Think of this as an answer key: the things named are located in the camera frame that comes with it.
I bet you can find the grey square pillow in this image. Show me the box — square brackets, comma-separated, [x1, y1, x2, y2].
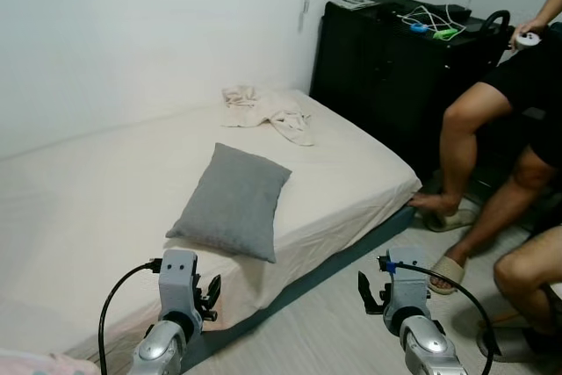
[165, 142, 292, 263]

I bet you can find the white round controller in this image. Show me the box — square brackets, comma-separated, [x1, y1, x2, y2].
[515, 32, 543, 49]

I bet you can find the person's bare hand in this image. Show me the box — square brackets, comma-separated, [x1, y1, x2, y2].
[512, 17, 547, 42]

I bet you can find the blue bed base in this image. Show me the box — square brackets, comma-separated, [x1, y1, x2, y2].
[176, 203, 419, 374]

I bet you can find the beige slipper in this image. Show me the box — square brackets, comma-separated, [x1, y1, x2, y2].
[426, 203, 480, 234]
[428, 256, 467, 296]

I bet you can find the mattress with cream sheet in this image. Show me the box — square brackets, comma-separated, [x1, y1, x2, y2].
[0, 87, 423, 367]

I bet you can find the crouching person's bare leg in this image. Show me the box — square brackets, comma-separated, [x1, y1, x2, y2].
[492, 226, 562, 341]

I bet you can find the person in black shorts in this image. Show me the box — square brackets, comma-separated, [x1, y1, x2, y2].
[408, 27, 562, 293]

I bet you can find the pink patterned cloth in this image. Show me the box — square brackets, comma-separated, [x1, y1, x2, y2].
[0, 349, 99, 375]

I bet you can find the crumpled cream cloth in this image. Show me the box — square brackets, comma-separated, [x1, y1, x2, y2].
[220, 85, 315, 148]

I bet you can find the black dresser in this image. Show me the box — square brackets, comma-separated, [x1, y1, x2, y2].
[309, 0, 515, 184]

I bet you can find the flat white device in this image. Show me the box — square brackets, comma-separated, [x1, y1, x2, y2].
[337, 0, 379, 12]

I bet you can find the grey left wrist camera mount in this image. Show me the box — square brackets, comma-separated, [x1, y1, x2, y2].
[156, 249, 199, 314]

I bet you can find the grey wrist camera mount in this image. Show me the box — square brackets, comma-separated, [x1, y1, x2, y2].
[386, 248, 430, 311]
[156, 249, 199, 314]

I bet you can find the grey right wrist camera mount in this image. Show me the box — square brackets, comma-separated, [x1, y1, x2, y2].
[386, 248, 430, 311]

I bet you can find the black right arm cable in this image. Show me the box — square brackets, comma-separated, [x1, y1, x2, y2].
[378, 256, 498, 364]

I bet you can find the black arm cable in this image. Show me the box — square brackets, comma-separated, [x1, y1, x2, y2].
[378, 256, 498, 364]
[98, 258, 164, 372]

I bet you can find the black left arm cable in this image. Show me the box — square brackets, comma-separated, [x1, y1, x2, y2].
[98, 258, 164, 372]

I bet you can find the white charging cable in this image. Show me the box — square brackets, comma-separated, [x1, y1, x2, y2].
[395, 0, 476, 34]

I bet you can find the black curved handle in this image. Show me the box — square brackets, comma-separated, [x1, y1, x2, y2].
[480, 10, 513, 39]

